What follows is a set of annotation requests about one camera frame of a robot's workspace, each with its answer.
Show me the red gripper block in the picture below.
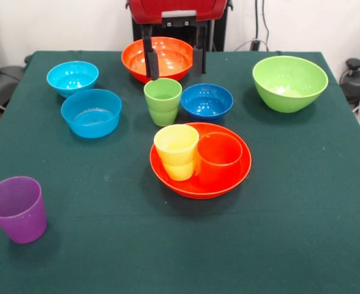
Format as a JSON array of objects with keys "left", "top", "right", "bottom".
[{"left": 127, "top": 0, "right": 229, "bottom": 81}]

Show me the yellow plastic cup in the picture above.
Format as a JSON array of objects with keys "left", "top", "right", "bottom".
[{"left": 153, "top": 124, "right": 200, "bottom": 182}]

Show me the orange plastic cup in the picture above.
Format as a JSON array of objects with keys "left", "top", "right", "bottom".
[{"left": 196, "top": 132, "right": 244, "bottom": 192}]

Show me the orange plastic bowl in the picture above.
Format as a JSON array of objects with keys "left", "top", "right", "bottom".
[
  {"left": 121, "top": 36, "right": 197, "bottom": 84},
  {"left": 149, "top": 122, "right": 253, "bottom": 200}
]

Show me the green plastic cup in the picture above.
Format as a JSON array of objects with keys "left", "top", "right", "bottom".
[{"left": 143, "top": 78, "right": 183, "bottom": 127}]

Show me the dark blue plastic bowl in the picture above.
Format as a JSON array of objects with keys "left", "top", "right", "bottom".
[{"left": 180, "top": 83, "right": 234, "bottom": 124}]

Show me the light blue plastic bowl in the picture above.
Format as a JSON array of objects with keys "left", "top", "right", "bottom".
[{"left": 47, "top": 61, "right": 100, "bottom": 99}]

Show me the blue ribbed plastic bowl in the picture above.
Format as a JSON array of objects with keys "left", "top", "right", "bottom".
[{"left": 61, "top": 88, "right": 123, "bottom": 139}]

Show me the green plastic bowl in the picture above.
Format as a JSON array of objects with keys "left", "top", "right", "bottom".
[{"left": 252, "top": 55, "right": 329, "bottom": 113}]

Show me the dark green tablecloth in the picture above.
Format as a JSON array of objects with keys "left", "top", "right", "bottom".
[{"left": 0, "top": 50, "right": 360, "bottom": 294}]

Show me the purple plastic cup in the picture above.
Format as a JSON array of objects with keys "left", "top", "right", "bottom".
[{"left": 0, "top": 176, "right": 48, "bottom": 245}]

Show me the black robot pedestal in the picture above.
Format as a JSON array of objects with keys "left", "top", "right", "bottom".
[{"left": 126, "top": 0, "right": 233, "bottom": 52}]

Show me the black hanging wall cable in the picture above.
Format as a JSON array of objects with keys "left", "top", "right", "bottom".
[{"left": 255, "top": 0, "right": 271, "bottom": 42}]

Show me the grey pedestal foot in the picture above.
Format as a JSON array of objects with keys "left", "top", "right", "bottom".
[
  {"left": 0, "top": 66, "right": 26, "bottom": 105},
  {"left": 339, "top": 58, "right": 360, "bottom": 104}
]

